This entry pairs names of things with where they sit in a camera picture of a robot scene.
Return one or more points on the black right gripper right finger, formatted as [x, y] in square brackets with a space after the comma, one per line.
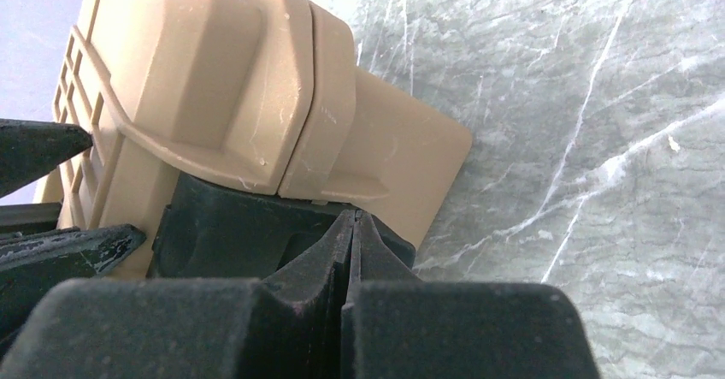
[394, 325]

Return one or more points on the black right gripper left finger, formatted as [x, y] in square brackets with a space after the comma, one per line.
[289, 325]

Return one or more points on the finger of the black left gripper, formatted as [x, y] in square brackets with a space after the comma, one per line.
[32, 265]
[32, 149]

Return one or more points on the tan plastic toolbox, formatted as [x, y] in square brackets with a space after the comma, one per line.
[234, 132]

